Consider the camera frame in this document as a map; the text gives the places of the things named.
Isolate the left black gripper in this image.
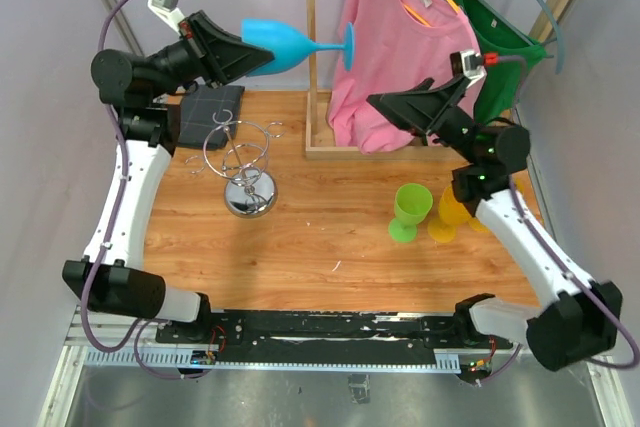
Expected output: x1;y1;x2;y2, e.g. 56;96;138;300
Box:
149;10;276;101

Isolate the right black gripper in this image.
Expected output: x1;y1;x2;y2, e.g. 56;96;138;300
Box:
365;73;481;166

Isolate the blue wine glass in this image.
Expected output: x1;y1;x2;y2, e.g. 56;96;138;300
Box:
241;19;355;77

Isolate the green wine glass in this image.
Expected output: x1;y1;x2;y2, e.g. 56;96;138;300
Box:
388;183;434;243

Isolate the orange wine glass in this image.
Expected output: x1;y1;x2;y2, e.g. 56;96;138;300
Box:
427;185;471;243
468;179;525;233

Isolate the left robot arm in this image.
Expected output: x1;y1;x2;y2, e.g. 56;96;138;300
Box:
62;11;275;351

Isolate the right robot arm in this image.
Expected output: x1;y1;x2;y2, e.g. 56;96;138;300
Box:
367;75;623;371

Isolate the chrome wine glass rack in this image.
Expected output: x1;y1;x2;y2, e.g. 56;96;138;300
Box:
184;109;285;218

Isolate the wooden clothes rack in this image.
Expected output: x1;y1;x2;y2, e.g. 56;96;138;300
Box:
305;0;573;162

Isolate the dark grey folded cloth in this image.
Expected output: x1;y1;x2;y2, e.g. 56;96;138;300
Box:
178;84;245;149

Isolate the pink t-shirt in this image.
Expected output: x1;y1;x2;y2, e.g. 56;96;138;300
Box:
327;0;480;154

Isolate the green t-shirt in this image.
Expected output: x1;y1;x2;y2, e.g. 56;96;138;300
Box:
454;0;547;123

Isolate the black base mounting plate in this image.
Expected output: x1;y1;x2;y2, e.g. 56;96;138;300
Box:
156;310;511;368

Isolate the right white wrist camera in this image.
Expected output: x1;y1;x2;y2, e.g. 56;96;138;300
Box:
449;49;499;87

